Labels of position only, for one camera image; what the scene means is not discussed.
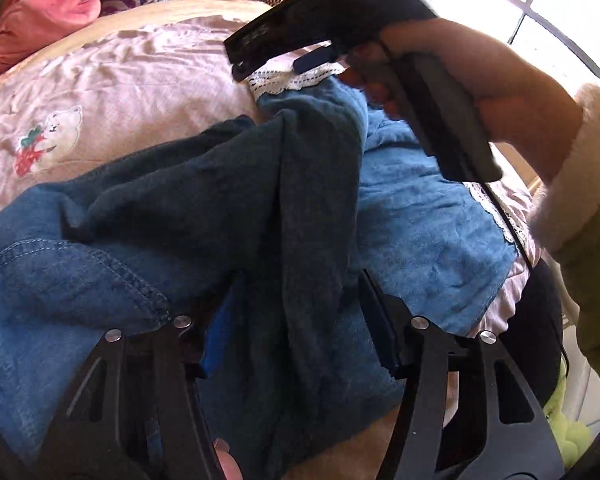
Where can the purple striped cloth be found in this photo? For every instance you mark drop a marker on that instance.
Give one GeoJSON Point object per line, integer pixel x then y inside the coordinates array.
{"type": "Point", "coordinates": [130, 1]}

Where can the person's right hand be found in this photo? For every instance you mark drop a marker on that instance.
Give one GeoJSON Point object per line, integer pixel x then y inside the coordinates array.
{"type": "Point", "coordinates": [505, 85]}

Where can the black framed window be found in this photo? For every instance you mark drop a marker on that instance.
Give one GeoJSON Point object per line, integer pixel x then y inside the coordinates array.
{"type": "Point", "coordinates": [545, 5]}

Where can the person's right forearm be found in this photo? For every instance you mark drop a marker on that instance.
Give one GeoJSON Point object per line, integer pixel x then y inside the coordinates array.
{"type": "Point", "coordinates": [580, 185]}

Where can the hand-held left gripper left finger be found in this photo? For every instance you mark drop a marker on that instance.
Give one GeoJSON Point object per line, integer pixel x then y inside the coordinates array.
{"type": "Point", "coordinates": [221, 340]}

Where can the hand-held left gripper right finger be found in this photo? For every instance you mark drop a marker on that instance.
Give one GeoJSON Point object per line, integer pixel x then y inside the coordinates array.
{"type": "Point", "coordinates": [380, 327]}

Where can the pink fleece blanket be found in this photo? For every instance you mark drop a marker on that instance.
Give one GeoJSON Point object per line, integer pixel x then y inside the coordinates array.
{"type": "Point", "coordinates": [35, 20]}

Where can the person's left hand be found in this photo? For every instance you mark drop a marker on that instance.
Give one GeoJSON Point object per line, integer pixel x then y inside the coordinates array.
{"type": "Point", "coordinates": [226, 462]}

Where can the blue denim pants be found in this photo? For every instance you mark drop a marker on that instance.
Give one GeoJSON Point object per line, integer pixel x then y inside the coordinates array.
{"type": "Point", "coordinates": [300, 200]}

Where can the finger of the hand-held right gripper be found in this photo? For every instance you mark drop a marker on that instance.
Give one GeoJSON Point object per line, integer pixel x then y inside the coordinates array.
{"type": "Point", "coordinates": [312, 60]}
{"type": "Point", "coordinates": [275, 35]}

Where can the green fluffy cloth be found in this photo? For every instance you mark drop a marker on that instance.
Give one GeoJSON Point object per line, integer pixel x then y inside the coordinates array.
{"type": "Point", "coordinates": [567, 425]}

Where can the person's black clothing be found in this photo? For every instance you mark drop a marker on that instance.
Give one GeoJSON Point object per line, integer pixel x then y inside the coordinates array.
{"type": "Point", "coordinates": [535, 320]}

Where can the purple cartoon printed quilt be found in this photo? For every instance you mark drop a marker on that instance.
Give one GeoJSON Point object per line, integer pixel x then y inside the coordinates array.
{"type": "Point", "coordinates": [130, 85]}

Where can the beige bed sheet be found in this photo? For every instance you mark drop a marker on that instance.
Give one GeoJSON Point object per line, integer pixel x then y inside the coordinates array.
{"type": "Point", "coordinates": [190, 10]}

